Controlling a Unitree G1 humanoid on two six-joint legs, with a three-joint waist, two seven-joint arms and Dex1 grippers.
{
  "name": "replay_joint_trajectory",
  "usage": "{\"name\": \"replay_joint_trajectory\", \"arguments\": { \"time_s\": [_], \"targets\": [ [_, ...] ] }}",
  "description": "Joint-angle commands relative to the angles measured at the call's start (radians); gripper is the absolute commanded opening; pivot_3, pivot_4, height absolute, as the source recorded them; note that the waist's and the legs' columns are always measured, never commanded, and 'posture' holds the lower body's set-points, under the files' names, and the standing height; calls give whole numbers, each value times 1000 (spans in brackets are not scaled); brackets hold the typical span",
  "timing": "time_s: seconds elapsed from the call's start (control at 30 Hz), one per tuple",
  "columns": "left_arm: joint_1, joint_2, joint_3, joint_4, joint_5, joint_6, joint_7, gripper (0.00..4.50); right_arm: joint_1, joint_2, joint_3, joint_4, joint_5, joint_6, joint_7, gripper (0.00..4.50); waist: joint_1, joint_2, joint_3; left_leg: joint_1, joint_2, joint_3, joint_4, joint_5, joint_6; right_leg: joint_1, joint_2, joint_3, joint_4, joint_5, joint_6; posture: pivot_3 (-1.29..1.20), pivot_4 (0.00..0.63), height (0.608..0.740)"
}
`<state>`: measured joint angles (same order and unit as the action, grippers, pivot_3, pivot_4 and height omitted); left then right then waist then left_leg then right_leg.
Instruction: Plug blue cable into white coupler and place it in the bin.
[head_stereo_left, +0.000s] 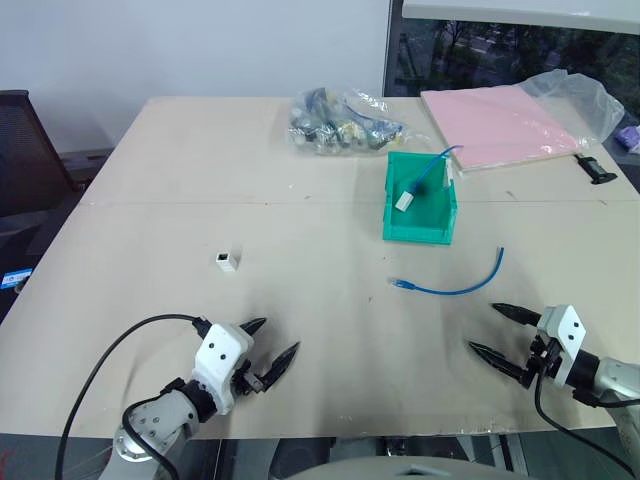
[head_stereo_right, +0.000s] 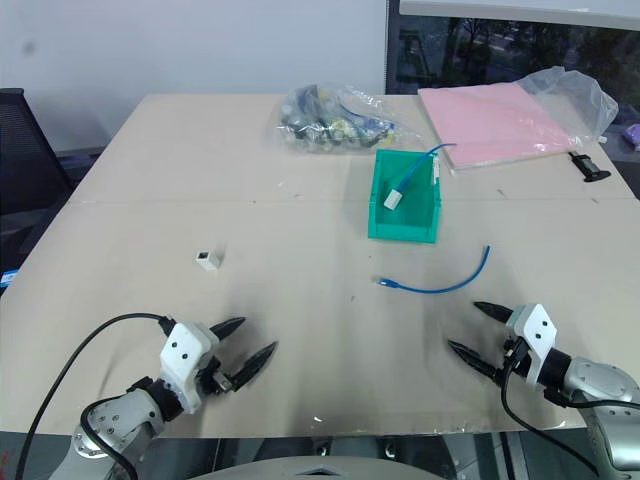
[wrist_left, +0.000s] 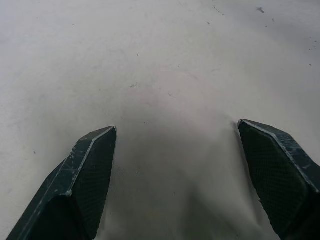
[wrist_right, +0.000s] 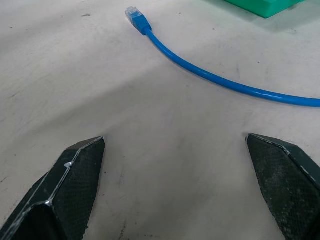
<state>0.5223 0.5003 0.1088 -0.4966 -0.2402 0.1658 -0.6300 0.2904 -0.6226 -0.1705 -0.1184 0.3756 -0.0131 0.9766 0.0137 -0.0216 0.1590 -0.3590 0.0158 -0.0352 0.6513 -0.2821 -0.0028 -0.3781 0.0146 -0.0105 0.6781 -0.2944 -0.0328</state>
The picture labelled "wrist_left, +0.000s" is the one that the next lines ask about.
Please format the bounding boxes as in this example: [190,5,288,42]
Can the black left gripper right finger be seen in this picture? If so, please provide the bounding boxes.
[237,119,320,240]

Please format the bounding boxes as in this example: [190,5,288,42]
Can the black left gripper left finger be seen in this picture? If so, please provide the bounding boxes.
[5,125,118,240]

